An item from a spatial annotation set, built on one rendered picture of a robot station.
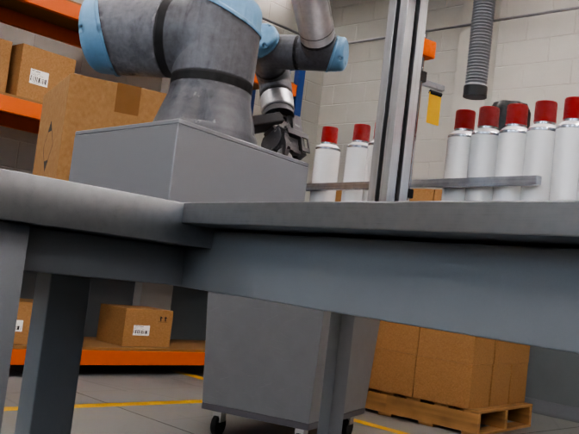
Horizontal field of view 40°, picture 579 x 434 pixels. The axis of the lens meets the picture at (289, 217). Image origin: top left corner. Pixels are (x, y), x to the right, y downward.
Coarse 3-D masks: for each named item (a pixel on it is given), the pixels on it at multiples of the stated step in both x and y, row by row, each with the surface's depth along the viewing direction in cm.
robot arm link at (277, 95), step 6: (270, 90) 178; (276, 90) 178; (282, 90) 178; (288, 90) 179; (264, 96) 179; (270, 96) 178; (276, 96) 177; (282, 96) 177; (288, 96) 178; (264, 102) 178; (270, 102) 177; (276, 102) 177; (282, 102) 177; (288, 102) 178; (264, 108) 179; (294, 108) 180
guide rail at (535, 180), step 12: (420, 180) 136; (432, 180) 134; (444, 180) 132; (456, 180) 130; (468, 180) 128; (480, 180) 126; (492, 180) 124; (504, 180) 122; (516, 180) 120; (528, 180) 118; (540, 180) 118
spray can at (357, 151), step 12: (360, 132) 156; (360, 144) 156; (348, 156) 156; (360, 156) 155; (348, 168) 156; (360, 168) 155; (348, 180) 155; (360, 180) 155; (348, 192) 155; (360, 192) 155
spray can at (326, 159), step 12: (324, 132) 163; (336, 132) 163; (324, 144) 163; (336, 144) 164; (324, 156) 162; (336, 156) 162; (324, 168) 161; (336, 168) 162; (312, 180) 163; (324, 180) 161; (336, 180) 163; (312, 192) 162; (324, 192) 161
